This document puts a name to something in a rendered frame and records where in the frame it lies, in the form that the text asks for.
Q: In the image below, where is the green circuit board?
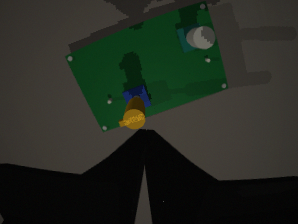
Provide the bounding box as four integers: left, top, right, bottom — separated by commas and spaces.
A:
65, 0, 229, 132

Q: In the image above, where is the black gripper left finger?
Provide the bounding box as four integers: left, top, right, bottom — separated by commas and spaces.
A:
0, 129, 148, 224

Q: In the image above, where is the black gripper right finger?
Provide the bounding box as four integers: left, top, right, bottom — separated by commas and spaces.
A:
145, 129, 298, 224

